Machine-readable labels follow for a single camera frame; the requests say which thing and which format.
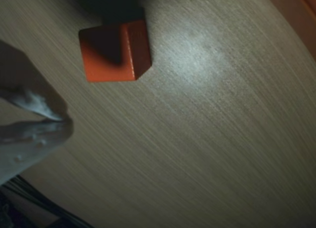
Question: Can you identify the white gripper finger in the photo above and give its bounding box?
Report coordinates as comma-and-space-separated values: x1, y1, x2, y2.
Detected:
0, 120, 74, 187
0, 39, 71, 121

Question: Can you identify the orange cube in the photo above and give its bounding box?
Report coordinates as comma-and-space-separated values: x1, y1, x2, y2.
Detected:
79, 20, 152, 82

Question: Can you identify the orange plastic box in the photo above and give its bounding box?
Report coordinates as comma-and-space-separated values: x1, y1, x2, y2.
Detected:
261, 0, 316, 48

